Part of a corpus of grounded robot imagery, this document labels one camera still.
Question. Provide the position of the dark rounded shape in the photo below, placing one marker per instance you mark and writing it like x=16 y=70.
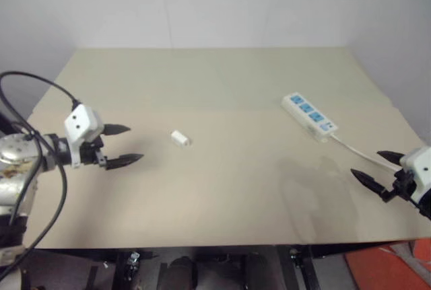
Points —
x=183 y=273

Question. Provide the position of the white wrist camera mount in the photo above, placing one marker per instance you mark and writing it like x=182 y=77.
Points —
x=421 y=169
x=81 y=121

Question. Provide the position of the orange object under table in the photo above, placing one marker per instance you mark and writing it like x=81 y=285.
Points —
x=390 y=264

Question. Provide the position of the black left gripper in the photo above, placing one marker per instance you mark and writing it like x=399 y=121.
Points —
x=88 y=157

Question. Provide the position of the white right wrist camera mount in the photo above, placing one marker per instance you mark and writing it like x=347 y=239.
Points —
x=421 y=169

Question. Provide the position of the black table frame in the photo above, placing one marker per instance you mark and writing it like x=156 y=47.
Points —
x=299 y=266

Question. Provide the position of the white power strip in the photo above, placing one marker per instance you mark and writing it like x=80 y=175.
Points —
x=309 y=115

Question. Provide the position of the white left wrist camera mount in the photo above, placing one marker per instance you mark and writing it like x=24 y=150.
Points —
x=81 y=121

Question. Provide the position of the white plug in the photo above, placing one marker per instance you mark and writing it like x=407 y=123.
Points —
x=181 y=139

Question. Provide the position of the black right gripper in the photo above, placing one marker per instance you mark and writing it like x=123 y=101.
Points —
x=402 y=184

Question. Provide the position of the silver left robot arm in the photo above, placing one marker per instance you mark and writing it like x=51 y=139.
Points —
x=15 y=155

